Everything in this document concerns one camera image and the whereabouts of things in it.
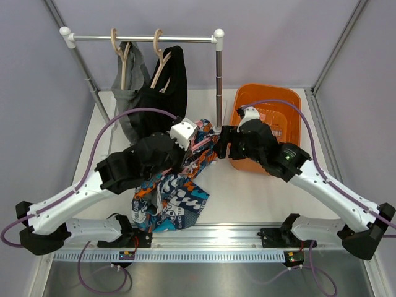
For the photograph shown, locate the blue orange patterned shorts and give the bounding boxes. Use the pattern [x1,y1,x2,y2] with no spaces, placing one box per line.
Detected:
[131,119,218,233]

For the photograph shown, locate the black shorts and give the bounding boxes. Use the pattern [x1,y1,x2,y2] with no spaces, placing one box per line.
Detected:
[126,46,187,145]

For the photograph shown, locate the beige hanger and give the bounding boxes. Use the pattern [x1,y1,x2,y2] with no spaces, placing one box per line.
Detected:
[150,28,171,89]
[110,28,131,90]

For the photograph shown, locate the pink plastic hanger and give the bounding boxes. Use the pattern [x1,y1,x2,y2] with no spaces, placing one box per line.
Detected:
[180,134,219,178]

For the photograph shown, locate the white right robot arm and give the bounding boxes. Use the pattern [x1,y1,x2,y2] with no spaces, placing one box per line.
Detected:
[214,119,395,260]

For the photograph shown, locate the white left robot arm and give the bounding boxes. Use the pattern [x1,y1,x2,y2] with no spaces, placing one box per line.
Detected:
[16,132,194,256]

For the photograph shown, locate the grey shorts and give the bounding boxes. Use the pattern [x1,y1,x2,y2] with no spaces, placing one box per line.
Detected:
[111,41,150,145]

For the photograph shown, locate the beige hanger under grey shorts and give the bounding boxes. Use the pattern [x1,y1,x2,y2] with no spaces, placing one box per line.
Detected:
[110,28,131,90]

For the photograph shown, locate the orange plastic basket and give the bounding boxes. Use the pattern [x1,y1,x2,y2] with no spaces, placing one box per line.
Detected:
[230,84,301,175]

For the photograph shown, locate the metal clothes rack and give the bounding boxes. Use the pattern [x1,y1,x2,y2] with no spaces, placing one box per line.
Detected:
[59,26,228,146]

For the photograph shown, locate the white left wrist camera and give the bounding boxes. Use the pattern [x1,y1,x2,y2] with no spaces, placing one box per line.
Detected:
[169,118,199,151]

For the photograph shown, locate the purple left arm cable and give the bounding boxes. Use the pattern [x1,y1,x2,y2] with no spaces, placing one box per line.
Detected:
[0,107,182,294]

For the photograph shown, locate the aluminium mounting rail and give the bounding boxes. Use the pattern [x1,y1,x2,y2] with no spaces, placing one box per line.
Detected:
[40,224,377,251]

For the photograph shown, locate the white slotted cable duct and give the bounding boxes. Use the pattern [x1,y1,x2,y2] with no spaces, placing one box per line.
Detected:
[53,250,286,263]

